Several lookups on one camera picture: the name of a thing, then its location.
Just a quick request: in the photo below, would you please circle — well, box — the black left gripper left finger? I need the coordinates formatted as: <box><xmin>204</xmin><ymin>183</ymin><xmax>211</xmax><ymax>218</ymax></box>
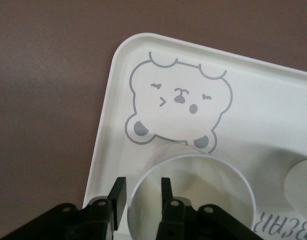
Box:
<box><xmin>0</xmin><ymin>176</ymin><xmax>128</xmax><ymax>240</ymax></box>

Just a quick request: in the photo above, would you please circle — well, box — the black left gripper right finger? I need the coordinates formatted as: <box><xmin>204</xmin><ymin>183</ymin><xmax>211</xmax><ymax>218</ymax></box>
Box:
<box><xmin>155</xmin><ymin>177</ymin><xmax>269</xmax><ymax>240</ymax></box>

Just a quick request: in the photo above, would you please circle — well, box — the white IKEA cup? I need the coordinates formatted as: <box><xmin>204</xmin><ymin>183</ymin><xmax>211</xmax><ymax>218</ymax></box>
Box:
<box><xmin>284</xmin><ymin>157</ymin><xmax>307</xmax><ymax>216</ymax></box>
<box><xmin>126</xmin><ymin>154</ymin><xmax>256</xmax><ymax>240</ymax></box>

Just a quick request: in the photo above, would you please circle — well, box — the white tray with bear print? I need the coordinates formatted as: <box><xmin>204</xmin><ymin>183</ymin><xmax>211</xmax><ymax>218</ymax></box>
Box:
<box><xmin>82</xmin><ymin>31</ymin><xmax>307</xmax><ymax>240</ymax></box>

